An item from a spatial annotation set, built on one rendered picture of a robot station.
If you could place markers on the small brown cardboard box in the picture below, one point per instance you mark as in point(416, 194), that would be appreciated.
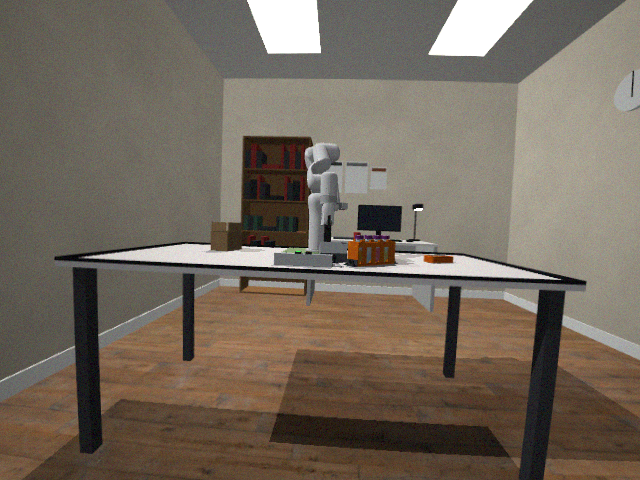
point(222, 240)

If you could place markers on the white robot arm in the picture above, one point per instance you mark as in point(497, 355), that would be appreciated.
point(324, 188)

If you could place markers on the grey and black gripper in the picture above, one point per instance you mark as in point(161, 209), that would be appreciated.
point(327, 219)

